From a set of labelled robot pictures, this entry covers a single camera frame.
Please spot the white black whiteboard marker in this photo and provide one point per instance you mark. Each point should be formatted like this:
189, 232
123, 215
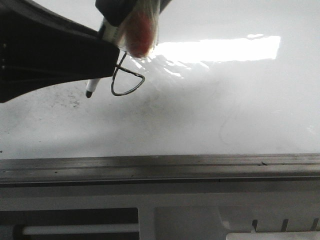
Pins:
111, 34

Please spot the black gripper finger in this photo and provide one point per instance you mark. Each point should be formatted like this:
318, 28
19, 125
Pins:
120, 10
39, 48

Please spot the white plastic slotted base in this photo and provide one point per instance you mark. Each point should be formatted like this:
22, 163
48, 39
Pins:
162, 211

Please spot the red magnet taped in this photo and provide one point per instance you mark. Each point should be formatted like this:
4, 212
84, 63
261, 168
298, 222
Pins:
140, 28

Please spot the white whiteboard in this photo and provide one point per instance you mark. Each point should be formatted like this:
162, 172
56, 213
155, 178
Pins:
232, 91

